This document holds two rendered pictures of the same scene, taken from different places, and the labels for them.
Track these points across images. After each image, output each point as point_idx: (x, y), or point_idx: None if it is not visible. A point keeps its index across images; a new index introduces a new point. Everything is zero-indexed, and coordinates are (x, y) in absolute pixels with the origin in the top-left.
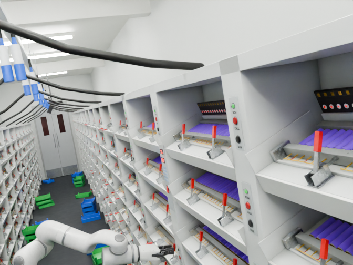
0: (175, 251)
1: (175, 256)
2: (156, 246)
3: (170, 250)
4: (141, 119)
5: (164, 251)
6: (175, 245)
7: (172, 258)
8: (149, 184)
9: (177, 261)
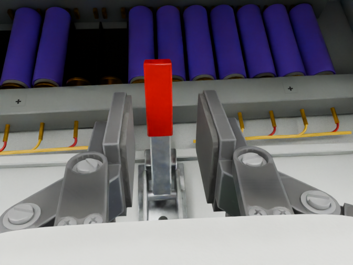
0: (54, 150)
1: (176, 165)
2: (187, 234)
3: (236, 123)
4: None
5: (294, 186)
6: (6, 115)
7: (148, 205)
8: None
9: (183, 184)
